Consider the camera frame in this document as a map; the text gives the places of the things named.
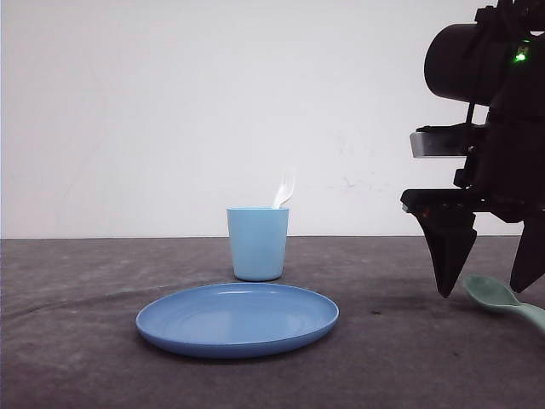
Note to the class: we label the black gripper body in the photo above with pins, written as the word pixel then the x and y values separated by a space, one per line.
pixel 503 174

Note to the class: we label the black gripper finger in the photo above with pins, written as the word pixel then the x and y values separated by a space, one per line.
pixel 450 237
pixel 528 266

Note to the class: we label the mint green plastic spoon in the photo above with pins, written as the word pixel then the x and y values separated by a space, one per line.
pixel 493 295

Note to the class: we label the white plastic fork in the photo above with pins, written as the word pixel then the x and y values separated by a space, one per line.
pixel 285 189

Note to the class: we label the light blue plastic cup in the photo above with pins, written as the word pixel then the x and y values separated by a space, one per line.
pixel 258 238

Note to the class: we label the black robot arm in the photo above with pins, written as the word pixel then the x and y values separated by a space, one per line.
pixel 496 62

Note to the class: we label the blue plastic plate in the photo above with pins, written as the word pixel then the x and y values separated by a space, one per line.
pixel 237 320

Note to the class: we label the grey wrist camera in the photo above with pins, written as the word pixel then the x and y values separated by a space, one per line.
pixel 446 141

